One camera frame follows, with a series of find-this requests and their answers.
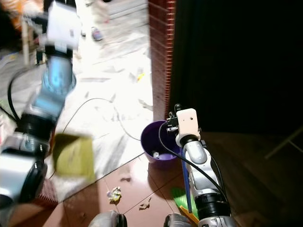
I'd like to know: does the green broom with blue handle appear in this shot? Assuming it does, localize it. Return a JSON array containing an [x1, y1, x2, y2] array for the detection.
[[170, 147, 200, 224]]

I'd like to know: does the yellow dustpan with black handle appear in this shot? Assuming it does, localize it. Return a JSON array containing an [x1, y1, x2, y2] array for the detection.
[[52, 133, 96, 181]]

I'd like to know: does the purple plastic bucket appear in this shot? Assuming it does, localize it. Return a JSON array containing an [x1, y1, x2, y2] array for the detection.
[[140, 120, 181, 170]]

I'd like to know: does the orange striped cloth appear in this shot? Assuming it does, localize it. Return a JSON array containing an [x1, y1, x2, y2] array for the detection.
[[0, 0, 42, 19]]

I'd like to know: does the white baby high chair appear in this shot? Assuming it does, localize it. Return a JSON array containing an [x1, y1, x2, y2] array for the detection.
[[21, 13, 49, 67]]

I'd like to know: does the small blue slipper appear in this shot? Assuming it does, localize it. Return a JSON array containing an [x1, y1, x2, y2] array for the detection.
[[91, 27, 104, 42]]

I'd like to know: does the red brick pillar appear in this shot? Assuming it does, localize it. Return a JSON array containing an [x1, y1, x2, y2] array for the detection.
[[147, 0, 176, 122]]

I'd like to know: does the brown paper scrap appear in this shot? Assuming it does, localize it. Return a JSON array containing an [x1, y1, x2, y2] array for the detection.
[[138, 197, 152, 211]]

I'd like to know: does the crumpled white yellow trash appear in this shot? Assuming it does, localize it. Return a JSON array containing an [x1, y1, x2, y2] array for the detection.
[[107, 186, 122, 204]]

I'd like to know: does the grey robot right foot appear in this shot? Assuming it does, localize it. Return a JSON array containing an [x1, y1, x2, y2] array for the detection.
[[165, 213, 195, 227]]

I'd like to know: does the grey robot foot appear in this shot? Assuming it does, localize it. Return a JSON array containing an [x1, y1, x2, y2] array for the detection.
[[89, 211, 128, 227], [165, 213, 195, 227]]

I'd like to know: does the grey robot left foot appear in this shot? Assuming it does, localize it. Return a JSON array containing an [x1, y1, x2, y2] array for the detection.
[[89, 211, 128, 227]]

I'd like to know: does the red woven doormat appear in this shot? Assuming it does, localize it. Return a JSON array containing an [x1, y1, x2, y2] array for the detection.
[[38, 178, 59, 205]]

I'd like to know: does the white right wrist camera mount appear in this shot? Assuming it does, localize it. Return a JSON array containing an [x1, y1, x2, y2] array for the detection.
[[175, 108, 201, 148]]

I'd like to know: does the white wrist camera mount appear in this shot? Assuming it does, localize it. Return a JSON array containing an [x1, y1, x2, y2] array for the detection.
[[175, 108, 201, 148], [45, 0, 82, 53]]

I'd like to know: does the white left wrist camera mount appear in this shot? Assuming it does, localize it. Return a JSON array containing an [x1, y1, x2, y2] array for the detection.
[[45, 0, 82, 53]]

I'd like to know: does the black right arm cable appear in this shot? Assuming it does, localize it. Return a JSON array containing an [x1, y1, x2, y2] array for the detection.
[[158, 122, 231, 199]]

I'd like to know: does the thin black floor cable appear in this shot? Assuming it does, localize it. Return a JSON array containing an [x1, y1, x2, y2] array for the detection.
[[76, 97, 143, 142]]

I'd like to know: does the thick black looped cable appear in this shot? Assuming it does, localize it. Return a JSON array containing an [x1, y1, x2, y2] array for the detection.
[[7, 68, 49, 121]]

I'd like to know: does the long thick black cable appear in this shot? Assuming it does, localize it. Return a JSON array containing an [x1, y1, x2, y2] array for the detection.
[[0, 106, 20, 125]]

